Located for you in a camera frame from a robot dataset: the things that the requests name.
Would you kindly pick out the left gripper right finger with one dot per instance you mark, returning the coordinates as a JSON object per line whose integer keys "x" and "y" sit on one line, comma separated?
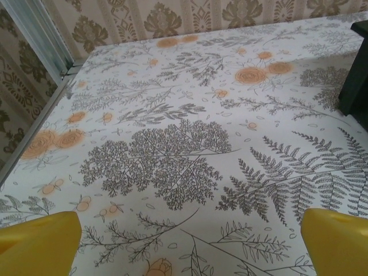
{"x": 339, "y": 247}

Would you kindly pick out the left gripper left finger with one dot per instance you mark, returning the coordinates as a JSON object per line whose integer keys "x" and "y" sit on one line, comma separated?
{"x": 37, "y": 244}

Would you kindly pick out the black plastic container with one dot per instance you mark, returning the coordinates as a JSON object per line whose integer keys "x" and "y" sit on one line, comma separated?
{"x": 356, "y": 72}

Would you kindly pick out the floral table cover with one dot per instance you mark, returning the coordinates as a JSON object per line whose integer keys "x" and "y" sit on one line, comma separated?
{"x": 184, "y": 115}

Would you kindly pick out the left aluminium table side rail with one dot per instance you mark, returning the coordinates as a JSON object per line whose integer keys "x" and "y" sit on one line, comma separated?
{"x": 40, "y": 113}

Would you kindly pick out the left aluminium frame post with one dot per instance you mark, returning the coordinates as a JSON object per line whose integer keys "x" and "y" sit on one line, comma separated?
{"x": 43, "y": 37}

